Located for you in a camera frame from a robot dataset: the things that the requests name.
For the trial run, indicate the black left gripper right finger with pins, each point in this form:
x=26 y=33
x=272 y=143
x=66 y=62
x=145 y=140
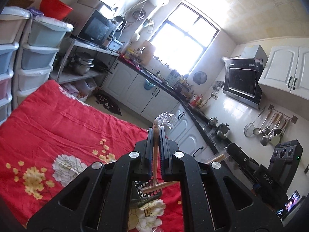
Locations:
x=213 y=199

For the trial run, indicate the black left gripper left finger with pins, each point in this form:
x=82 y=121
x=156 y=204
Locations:
x=98 y=199

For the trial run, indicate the black perforated utensil basket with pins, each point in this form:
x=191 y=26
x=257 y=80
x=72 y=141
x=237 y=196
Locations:
x=139 y=198

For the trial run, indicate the wooden chopsticks pair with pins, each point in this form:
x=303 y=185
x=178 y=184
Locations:
x=169 y=120

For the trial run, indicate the white lower kitchen cabinets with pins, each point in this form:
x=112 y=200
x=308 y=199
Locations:
x=127 y=86

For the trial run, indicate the kitchen window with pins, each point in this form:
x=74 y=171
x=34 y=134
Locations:
x=183 y=38

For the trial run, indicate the smartphone with lit screen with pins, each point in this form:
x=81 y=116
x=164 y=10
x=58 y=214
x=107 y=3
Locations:
x=290 y=205

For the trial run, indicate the wrapped chopsticks in basket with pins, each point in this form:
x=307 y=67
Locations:
x=218 y=157

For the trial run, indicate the hanging steel ladles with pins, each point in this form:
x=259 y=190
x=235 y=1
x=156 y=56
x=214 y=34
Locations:
x=270 y=124

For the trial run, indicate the red floral bed cover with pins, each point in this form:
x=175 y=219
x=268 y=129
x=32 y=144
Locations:
x=49 y=140

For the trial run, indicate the black range hood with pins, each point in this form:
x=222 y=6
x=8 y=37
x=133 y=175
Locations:
x=241 y=80

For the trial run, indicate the white upper cabinet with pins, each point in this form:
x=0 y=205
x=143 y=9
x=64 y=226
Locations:
x=286 y=73

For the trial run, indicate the blue hanging cup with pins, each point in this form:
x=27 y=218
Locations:
x=148 y=85

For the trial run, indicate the steel cooking pot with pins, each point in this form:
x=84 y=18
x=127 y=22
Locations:
x=82 y=63

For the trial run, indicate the metal shelf rack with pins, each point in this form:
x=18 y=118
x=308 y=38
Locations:
x=65 y=73

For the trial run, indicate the right plastic drawer tower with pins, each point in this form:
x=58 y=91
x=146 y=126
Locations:
x=38 y=47

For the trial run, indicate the plastic drawer tower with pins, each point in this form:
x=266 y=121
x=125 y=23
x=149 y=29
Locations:
x=38 y=47
x=13 y=20

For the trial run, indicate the black microwave oven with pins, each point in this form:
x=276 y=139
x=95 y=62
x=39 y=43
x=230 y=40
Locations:
x=97 y=29

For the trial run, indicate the red plastic basin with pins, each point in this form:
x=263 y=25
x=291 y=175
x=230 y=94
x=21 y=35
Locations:
x=55 y=9

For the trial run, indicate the left plastic drawer tower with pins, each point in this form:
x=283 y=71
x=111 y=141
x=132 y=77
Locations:
x=13 y=20

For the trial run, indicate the woven brown basket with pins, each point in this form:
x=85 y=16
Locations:
x=24 y=4

